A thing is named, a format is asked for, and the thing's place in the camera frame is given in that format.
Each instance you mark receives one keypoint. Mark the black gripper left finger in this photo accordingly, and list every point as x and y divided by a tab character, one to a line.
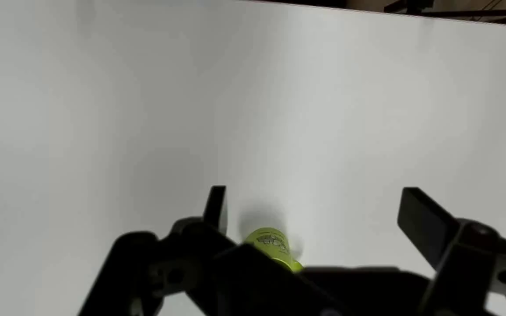
149	269

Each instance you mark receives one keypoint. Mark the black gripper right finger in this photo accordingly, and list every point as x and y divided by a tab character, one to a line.
470	264

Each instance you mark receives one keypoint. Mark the lime green mug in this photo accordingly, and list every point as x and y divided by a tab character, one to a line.
272	243

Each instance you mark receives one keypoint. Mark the dark metal frame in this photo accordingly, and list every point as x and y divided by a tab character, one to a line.
470	11

